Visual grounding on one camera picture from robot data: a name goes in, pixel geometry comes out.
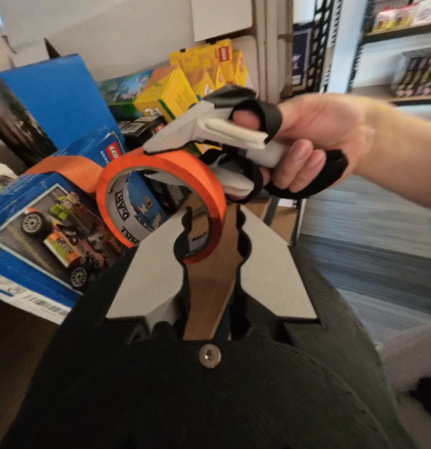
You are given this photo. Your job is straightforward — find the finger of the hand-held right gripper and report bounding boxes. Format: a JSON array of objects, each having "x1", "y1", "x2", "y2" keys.
[
  {"x1": 144, "y1": 101, "x2": 233, "y2": 156},
  {"x1": 202, "y1": 151, "x2": 257, "y2": 200}
]

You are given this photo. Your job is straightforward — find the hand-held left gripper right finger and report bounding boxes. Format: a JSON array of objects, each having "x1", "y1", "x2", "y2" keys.
[{"x1": 237, "y1": 206, "x2": 318, "y2": 332}]

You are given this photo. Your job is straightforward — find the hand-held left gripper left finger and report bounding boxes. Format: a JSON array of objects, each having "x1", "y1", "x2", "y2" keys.
[{"x1": 107, "y1": 207, "x2": 191, "y2": 330}]

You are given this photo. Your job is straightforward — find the orange tape roll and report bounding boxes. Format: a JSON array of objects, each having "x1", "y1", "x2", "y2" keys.
[{"x1": 22, "y1": 148, "x2": 228, "y2": 264}]

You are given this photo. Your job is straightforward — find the dark wooden shelf board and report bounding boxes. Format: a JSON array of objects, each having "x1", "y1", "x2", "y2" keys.
[{"x1": 0, "y1": 197, "x2": 300, "y2": 449}]

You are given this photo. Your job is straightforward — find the small blue toy box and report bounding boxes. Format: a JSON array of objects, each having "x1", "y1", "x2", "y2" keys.
[{"x1": 0, "y1": 127, "x2": 175, "y2": 325}]

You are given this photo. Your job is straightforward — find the person's right hand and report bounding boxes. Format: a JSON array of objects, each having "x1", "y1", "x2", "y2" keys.
[{"x1": 233, "y1": 94, "x2": 374, "y2": 193}]

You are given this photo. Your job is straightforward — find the small black toy box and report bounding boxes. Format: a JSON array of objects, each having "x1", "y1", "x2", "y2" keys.
[{"x1": 117, "y1": 116, "x2": 168, "y2": 151}]

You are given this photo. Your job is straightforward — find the large blue toy box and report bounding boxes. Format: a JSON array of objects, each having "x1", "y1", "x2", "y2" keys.
[{"x1": 0, "y1": 55, "x2": 121, "y2": 169}]

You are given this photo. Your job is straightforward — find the white shirt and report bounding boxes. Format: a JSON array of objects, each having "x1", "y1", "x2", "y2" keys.
[{"x1": 376, "y1": 323, "x2": 431, "y2": 449}]

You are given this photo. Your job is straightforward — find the background shelf unit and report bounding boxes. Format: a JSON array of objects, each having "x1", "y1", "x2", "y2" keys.
[{"x1": 349, "y1": 0, "x2": 431, "y2": 106}]

